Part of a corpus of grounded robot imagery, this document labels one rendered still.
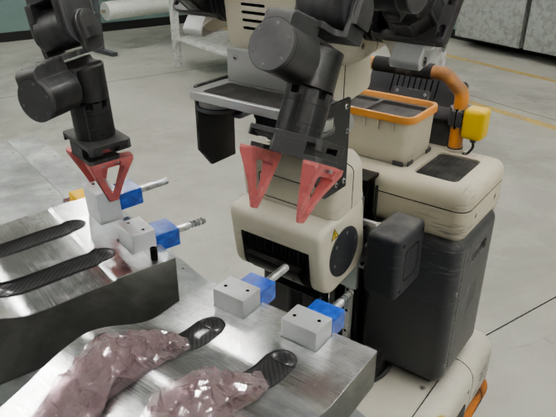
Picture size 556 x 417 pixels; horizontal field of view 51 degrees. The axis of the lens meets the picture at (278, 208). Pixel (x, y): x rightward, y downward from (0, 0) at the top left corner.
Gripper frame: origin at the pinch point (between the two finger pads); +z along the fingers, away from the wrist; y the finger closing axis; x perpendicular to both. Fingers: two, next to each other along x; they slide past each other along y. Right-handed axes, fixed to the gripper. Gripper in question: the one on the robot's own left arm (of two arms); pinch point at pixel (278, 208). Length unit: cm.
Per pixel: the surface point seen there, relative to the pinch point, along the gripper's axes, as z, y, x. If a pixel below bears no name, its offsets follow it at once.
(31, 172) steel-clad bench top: 12, -77, 21
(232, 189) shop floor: 18, -147, 189
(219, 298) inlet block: 13.5, -5.6, 0.9
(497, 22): -190, -142, 542
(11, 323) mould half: 21.2, -21.3, -16.8
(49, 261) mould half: 16.1, -29.0, -7.5
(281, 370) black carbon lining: 17.3, 7.4, -2.0
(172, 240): 9.7, -19.0, 4.7
